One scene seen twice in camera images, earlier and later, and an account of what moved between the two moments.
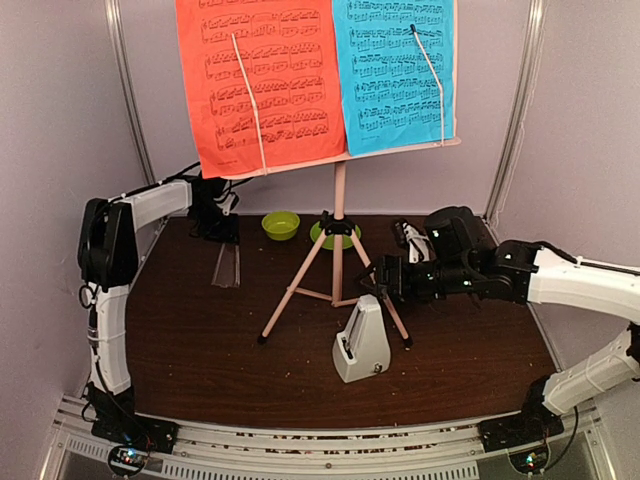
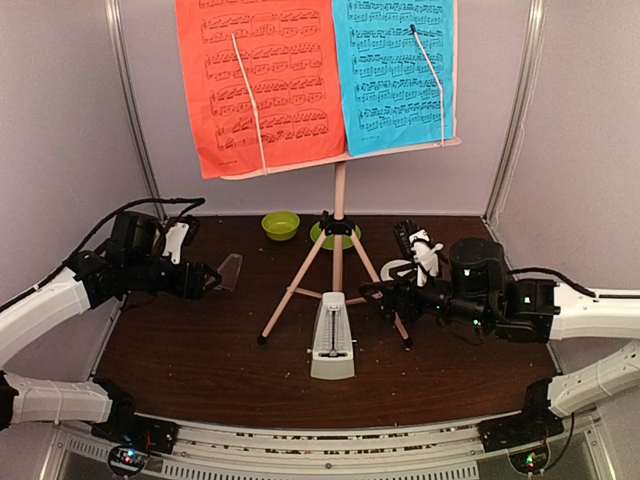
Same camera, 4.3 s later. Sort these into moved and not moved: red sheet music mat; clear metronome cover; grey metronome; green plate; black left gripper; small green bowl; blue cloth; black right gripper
Moved: clear metronome cover; black right gripper; black left gripper; grey metronome
Not moved: red sheet music mat; small green bowl; blue cloth; green plate
